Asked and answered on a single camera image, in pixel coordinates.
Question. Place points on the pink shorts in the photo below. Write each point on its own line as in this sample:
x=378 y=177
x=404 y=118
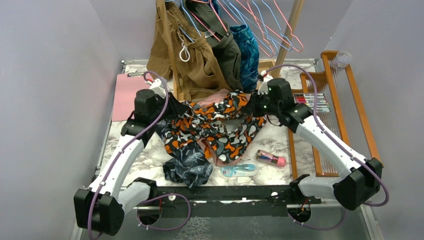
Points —
x=215 y=99

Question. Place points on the dark green hanging shorts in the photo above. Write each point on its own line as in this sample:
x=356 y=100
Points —
x=225 y=53

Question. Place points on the clear blue plastic package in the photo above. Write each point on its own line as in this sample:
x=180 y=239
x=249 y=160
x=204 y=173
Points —
x=246 y=169

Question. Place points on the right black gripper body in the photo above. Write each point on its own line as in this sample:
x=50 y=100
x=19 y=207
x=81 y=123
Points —
x=261 y=105

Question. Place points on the dark leaf print shorts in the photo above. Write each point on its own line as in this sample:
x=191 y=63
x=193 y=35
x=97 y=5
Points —
x=188 y=164

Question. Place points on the pink cylindrical bottle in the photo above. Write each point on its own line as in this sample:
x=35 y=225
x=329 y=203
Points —
x=269 y=158

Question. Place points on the wooden clothes rack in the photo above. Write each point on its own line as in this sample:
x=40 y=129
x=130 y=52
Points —
x=273 y=63

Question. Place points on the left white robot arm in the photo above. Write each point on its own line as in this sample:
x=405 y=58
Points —
x=102 y=206

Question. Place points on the pink clipboard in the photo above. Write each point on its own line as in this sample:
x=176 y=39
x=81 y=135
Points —
x=126 y=87

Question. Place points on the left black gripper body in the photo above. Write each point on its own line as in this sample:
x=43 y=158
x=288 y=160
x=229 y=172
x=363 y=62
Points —
x=171 y=112

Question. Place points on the pink wire hanger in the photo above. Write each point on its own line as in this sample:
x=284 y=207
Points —
x=270 y=13

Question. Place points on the blue wire hanger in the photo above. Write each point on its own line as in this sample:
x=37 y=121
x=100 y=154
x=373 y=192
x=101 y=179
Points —
x=231 y=10

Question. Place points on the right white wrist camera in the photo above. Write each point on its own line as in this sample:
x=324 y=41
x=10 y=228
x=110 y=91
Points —
x=263 y=78

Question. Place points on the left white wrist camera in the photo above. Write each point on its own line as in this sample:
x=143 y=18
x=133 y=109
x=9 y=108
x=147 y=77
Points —
x=157 y=87

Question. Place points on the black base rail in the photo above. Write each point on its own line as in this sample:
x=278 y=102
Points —
x=226 y=201

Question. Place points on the set of coloured markers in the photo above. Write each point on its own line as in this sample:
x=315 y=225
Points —
x=319 y=101

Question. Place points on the blue patterned hanging shorts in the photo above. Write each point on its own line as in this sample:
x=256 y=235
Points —
x=249 y=49

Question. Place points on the wooden weaving loom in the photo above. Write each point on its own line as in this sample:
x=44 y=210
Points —
x=347 y=117

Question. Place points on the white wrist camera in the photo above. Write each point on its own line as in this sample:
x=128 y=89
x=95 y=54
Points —
x=263 y=78
x=157 y=87

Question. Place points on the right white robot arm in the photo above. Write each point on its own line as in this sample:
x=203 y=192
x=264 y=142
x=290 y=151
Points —
x=358 y=178

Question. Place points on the brown hanging shorts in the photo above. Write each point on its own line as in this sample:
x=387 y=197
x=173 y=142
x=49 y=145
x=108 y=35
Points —
x=179 y=53

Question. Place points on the orange camouflage shorts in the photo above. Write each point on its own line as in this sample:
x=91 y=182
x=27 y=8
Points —
x=222 y=125

